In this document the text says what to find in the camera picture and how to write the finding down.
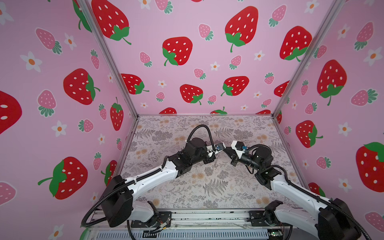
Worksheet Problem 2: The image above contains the aluminium corner post left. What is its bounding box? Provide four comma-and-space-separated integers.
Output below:
79, 0, 139, 120

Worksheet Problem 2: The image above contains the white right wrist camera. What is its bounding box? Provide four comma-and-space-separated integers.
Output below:
231, 141, 248, 160

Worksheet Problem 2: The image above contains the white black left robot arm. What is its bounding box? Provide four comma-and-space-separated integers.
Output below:
101, 138, 226, 228

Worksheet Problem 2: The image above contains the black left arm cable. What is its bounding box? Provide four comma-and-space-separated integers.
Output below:
80, 124, 217, 240

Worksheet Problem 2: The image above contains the perforated grey cable duct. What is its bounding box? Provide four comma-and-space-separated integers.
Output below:
94, 229, 271, 240

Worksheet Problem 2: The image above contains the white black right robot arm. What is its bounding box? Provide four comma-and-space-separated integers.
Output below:
224, 141, 370, 240

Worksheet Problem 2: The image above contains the aluminium corner post right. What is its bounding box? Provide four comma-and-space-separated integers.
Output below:
272, 0, 345, 120

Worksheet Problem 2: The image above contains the aluminium corner post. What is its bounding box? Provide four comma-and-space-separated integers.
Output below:
79, 0, 139, 120
272, 0, 345, 120

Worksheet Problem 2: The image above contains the aluminium front rail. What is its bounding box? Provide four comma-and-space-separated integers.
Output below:
89, 208, 334, 232

